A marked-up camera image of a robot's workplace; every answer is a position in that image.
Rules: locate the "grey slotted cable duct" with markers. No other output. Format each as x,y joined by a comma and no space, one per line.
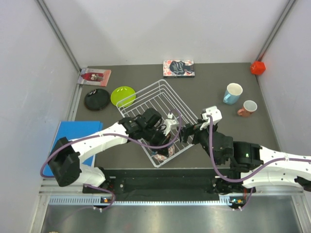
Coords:
101,201

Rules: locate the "red patterned white bowl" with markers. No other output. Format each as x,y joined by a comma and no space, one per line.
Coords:
160,157

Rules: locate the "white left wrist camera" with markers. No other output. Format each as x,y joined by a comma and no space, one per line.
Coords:
171,123

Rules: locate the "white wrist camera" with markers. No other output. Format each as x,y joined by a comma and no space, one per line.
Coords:
215,114
171,123

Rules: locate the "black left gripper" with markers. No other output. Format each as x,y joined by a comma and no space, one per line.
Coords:
163,141

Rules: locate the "floral Little Women book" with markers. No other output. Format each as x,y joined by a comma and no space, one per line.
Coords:
178,69

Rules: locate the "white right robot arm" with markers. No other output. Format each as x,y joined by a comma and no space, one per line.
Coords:
246,164

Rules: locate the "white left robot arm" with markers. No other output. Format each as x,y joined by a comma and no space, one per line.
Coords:
67,156

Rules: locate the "pink cover book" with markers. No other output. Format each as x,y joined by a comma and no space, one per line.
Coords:
92,76

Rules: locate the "blue foam pad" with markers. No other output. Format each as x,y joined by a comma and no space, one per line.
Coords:
77,129

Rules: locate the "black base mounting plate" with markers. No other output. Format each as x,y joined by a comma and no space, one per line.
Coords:
204,180

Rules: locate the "red cube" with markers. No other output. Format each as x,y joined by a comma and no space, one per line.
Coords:
257,68

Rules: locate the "salmon pink mug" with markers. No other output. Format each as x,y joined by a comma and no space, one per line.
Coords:
249,107

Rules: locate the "lime green plate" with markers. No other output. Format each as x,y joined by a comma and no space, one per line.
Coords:
123,96

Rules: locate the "light blue mug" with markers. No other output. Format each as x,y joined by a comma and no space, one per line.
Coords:
232,93

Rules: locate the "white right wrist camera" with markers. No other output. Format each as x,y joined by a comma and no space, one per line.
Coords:
215,114

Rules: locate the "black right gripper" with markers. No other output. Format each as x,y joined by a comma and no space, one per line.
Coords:
189,129

